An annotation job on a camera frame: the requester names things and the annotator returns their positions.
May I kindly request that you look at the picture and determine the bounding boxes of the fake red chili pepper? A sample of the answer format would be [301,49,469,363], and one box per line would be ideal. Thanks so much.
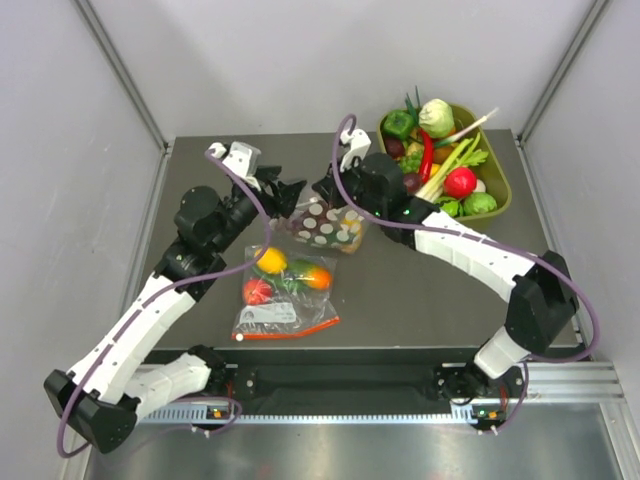
[419,129,434,184]

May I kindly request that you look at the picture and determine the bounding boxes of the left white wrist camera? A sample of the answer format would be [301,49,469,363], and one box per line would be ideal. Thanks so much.
[207,141,262,191]

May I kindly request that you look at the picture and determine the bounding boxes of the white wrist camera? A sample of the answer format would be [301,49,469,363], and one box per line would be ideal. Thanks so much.
[207,141,262,191]
[339,128,371,172]

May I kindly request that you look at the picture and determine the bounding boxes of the clear bag orange zipper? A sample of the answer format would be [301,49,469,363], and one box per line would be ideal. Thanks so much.
[231,246,340,342]

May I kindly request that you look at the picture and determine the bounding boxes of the fake green lettuce head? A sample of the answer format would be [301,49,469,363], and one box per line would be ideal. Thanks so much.
[462,192,498,216]

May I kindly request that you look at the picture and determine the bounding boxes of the fake dark red onion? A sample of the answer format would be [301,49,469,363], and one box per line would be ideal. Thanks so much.
[383,136,406,160]

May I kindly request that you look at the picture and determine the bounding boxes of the fake green bell pepper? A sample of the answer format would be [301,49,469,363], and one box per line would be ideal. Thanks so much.
[381,110,416,141]

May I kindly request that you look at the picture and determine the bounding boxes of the fake pale green cabbage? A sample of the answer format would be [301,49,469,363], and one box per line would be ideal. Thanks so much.
[418,99,455,139]

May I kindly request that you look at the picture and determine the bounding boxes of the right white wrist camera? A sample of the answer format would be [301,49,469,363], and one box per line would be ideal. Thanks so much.
[339,128,371,172]

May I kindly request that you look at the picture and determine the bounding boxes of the polka dot zip bag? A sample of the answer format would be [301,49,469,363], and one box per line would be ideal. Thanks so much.
[282,194,366,254]

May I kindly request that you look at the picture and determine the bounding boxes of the fake red radish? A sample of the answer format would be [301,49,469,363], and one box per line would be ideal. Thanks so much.
[443,167,478,199]

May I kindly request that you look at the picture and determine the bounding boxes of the olive green plastic bin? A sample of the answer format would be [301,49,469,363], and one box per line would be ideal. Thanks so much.
[377,99,512,230]

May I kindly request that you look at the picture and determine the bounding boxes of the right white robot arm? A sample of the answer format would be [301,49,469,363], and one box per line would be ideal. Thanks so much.
[312,153,579,397]

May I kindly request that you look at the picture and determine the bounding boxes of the fake green cucumber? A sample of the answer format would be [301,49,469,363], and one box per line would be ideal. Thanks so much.
[252,260,317,295]

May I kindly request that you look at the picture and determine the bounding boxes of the fake green grapes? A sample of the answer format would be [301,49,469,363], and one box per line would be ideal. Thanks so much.
[397,151,423,174]

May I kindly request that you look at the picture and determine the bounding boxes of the white slotted cable duct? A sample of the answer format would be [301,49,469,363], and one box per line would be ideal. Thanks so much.
[139,402,504,426]

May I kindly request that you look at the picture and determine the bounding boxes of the fake celery stalk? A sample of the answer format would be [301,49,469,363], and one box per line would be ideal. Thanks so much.
[415,133,489,201]

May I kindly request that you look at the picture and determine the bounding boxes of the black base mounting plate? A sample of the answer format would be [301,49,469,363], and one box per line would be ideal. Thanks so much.
[190,345,524,414]

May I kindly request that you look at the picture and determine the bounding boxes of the fake purple plum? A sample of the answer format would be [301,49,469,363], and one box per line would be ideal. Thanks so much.
[403,172,422,194]

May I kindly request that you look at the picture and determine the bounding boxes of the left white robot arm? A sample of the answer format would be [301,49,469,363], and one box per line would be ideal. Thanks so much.
[44,166,306,454]

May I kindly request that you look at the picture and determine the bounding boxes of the purple cable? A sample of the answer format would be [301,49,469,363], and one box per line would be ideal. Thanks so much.
[55,148,274,459]
[332,113,600,436]

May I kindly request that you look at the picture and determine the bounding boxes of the fake watermelon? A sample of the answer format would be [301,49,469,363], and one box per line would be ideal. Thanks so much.
[437,197,462,218]

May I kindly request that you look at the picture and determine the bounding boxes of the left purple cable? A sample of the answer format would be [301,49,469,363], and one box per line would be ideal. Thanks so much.
[55,148,274,459]

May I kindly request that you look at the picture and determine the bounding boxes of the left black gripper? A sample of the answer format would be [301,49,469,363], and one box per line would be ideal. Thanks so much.
[212,165,307,254]

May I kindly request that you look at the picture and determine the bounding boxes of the fake red apple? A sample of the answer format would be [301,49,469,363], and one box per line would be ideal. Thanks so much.
[242,278,273,306]

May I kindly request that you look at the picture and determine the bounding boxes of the fake yellow lemon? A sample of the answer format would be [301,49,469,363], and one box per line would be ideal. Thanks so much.
[255,247,288,275]

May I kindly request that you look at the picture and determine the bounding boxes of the fake orange mango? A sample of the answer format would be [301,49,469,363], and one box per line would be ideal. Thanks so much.
[301,266,333,291]

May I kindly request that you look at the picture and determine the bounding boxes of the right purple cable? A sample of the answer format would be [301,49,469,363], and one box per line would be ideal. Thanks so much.
[332,113,600,436]

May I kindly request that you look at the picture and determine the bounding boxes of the fake spring onion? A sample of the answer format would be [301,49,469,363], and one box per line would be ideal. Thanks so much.
[434,107,499,148]

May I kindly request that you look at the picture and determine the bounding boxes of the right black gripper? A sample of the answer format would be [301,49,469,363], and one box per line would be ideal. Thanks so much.
[312,155,386,218]

